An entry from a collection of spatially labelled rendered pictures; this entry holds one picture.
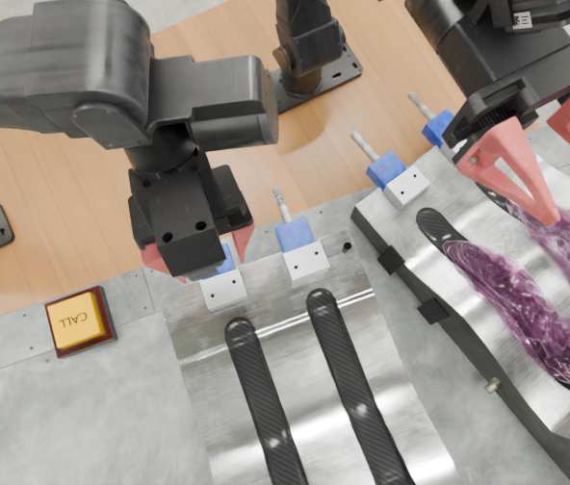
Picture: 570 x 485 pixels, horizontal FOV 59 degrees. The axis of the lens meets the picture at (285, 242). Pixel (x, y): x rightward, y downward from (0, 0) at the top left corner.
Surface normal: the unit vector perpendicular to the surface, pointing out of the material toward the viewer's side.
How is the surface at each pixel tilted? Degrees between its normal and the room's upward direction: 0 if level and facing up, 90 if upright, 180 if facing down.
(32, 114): 87
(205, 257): 60
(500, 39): 2
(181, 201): 30
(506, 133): 23
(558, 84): 1
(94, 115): 90
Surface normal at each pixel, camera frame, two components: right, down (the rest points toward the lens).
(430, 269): -0.25, -0.55
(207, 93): -0.17, -0.25
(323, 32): 0.41, 0.62
